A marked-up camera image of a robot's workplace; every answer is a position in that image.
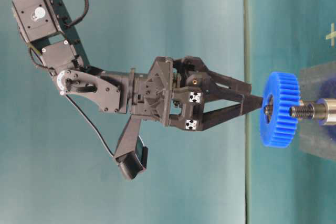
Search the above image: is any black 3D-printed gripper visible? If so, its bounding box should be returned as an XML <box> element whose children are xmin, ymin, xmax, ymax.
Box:
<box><xmin>129</xmin><ymin>57</ymin><xmax>263</xmax><ymax>131</ymax></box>

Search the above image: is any large blue plastic gear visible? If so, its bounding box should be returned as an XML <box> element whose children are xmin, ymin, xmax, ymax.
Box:
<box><xmin>260</xmin><ymin>71</ymin><xmax>300</xmax><ymax>148</ymax></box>

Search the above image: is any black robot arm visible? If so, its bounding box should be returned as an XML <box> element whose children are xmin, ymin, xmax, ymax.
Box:
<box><xmin>12</xmin><ymin>0</ymin><xmax>263</xmax><ymax>133</ymax></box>

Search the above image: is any far threaded steel shaft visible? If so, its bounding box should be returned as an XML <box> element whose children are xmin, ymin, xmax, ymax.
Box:
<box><xmin>264</xmin><ymin>105</ymin><xmax>273</xmax><ymax>116</ymax></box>

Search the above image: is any threaded steel shaft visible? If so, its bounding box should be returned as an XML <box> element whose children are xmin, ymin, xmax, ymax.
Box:
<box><xmin>264</xmin><ymin>105</ymin><xmax>273</xmax><ymax>116</ymax></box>
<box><xmin>289</xmin><ymin>98</ymin><xmax>335</xmax><ymax>126</ymax></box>

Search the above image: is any near threaded steel shaft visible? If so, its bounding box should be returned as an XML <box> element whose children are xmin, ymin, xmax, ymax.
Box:
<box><xmin>289</xmin><ymin>98</ymin><xmax>335</xmax><ymax>126</ymax></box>

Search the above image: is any yellow tape cross marker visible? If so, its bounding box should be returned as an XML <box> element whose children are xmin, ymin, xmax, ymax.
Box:
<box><xmin>325</xmin><ymin>23</ymin><xmax>336</xmax><ymax>47</ymax></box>

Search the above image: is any grey metal base plate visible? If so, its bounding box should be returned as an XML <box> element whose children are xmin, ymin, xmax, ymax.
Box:
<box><xmin>299</xmin><ymin>61</ymin><xmax>335</xmax><ymax>160</ymax></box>

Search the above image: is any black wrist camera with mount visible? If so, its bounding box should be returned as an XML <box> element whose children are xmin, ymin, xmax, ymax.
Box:
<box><xmin>114</xmin><ymin>116</ymin><xmax>148</xmax><ymax>180</ymax></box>

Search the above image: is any thin black camera cable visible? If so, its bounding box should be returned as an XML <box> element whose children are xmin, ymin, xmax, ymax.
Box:
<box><xmin>64</xmin><ymin>94</ymin><xmax>116</xmax><ymax>158</ymax></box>

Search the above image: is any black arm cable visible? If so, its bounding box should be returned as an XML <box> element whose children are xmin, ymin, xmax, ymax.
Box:
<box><xmin>61</xmin><ymin>0</ymin><xmax>90</xmax><ymax>28</ymax></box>

